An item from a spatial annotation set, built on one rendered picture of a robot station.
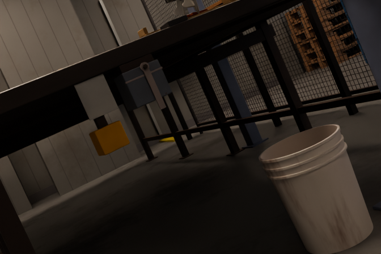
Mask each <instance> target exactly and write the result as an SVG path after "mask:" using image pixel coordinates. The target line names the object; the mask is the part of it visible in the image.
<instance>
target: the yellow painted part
mask: <svg viewBox="0 0 381 254"><path fill-rule="evenodd" d="M94 122H95V124H96V127H97V130H96V131H93V132H91V133H90V134H89V136H90V138H91V140H92V143H93V144H94V146H95V148H96V151H97V153H98V155H99V156H102V155H107V154H109V153H112V152H114V151H116V150H118V149H120V148H122V147H124V146H126V145H128V144H130V142H129V140H128V137H127V135H126V133H125V130H124V128H123V127H122V124H121V122H120V121H116V122H113V123H111V124H108V123H107V121H106V119H105V116H104V115H102V116H100V117H98V118H96V119H94Z"/></svg>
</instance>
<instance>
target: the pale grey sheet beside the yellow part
mask: <svg viewBox="0 0 381 254"><path fill-rule="evenodd" d="M74 87H75V89H76V91H77V94H78V96H79V98H80V100H81V102H82V104H83V106H84V109H85V111H86V113H87V115H88V118H89V119H90V121H91V120H93V119H96V118H98V117H100V116H102V115H104V114H107V113H109V112H112V111H114V110H115V109H118V106H117V104H116V101H115V99H114V97H113V95H112V93H111V90H110V88H109V86H108V83H107V81H106V80H105V77H104V75H103V74H100V75H98V76H96V77H93V78H91V79H88V80H86V81H84V82H81V83H78V84H76V85H74Z"/></svg>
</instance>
